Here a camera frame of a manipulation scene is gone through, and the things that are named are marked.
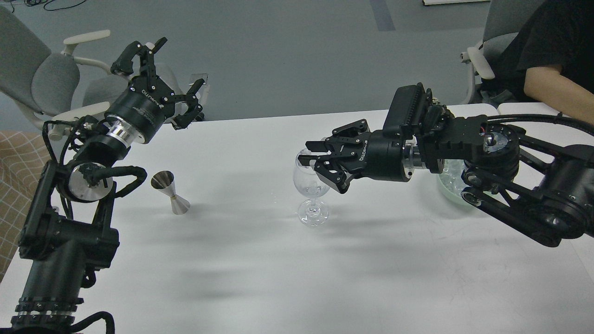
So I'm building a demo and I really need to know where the clear wine glass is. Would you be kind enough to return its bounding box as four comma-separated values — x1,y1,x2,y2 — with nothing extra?
292,148,329,226

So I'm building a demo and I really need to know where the person in dark shirt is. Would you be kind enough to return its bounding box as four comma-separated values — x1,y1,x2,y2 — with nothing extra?
482,0,594,123

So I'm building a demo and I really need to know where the steel cocktail jigger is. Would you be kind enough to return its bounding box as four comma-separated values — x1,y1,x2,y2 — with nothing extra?
150,171,191,214

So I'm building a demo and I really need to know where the green bowl of ice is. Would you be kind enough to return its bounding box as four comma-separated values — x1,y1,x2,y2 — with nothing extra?
437,160,471,207

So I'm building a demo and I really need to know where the grey office chair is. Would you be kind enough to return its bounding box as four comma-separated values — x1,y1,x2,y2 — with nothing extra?
0,6,206,141

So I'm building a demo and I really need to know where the grey chair at right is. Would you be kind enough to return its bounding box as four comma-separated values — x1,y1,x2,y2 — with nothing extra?
460,0,543,104

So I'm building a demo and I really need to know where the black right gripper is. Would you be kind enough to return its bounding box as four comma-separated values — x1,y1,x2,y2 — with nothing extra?
297,120,412,194

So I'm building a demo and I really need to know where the brown checkered cushion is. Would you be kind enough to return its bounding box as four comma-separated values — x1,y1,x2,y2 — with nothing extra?
0,130,50,279

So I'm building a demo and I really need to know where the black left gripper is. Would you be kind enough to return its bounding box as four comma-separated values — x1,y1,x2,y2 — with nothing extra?
105,37,205,144

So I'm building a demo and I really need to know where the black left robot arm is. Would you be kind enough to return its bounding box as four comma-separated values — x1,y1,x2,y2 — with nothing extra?
1,38,205,334

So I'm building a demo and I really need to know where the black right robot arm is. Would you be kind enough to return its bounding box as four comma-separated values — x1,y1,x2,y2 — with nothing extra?
297,83,594,247

